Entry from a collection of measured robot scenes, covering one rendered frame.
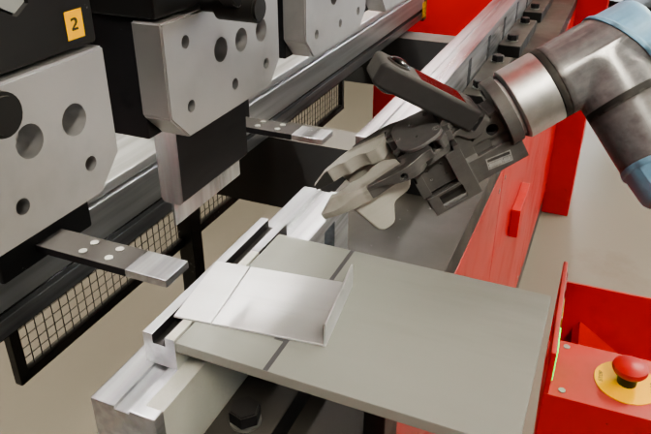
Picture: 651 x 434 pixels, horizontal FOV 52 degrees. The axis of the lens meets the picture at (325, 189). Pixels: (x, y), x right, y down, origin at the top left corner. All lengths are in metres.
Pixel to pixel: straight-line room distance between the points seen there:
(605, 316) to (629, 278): 1.57
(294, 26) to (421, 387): 0.31
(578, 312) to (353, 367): 0.55
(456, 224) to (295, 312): 0.44
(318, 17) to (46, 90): 0.32
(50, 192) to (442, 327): 0.33
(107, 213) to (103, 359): 1.31
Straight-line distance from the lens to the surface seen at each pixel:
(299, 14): 0.59
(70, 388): 2.07
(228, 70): 0.48
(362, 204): 0.66
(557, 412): 0.87
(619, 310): 1.01
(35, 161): 0.35
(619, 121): 0.69
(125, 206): 0.88
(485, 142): 0.70
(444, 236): 0.92
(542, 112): 0.68
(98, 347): 2.19
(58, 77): 0.35
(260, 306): 0.57
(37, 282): 0.79
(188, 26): 0.44
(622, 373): 0.87
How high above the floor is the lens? 1.35
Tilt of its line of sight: 27 degrees down
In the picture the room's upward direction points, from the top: straight up
